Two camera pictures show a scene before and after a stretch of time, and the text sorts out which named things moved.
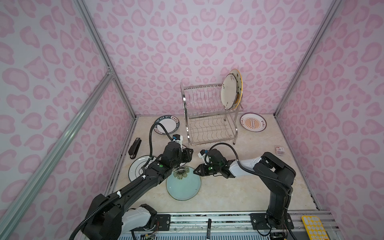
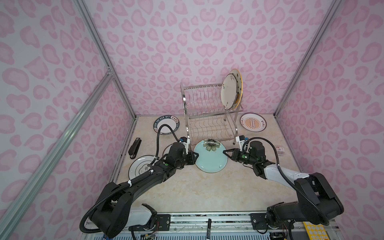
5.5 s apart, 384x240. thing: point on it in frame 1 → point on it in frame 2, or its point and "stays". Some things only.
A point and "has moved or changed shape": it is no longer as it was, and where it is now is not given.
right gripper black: x=202 y=171 → x=236 y=154
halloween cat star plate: x=240 y=88 stays
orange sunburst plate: x=253 y=122 stays
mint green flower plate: x=183 y=183 has moved or changed shape
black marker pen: x=209 y=228 stays
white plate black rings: x=135 y=170 stays
